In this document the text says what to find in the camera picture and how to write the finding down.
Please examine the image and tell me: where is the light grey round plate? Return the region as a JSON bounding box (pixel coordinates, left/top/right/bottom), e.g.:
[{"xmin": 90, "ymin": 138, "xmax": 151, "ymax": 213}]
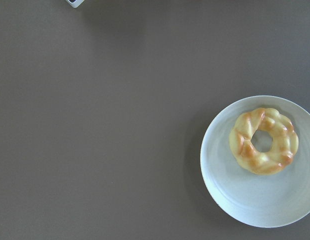
[{"xmin": 200, "ymin": 95, "xmax": 310, "ymax": 228}]

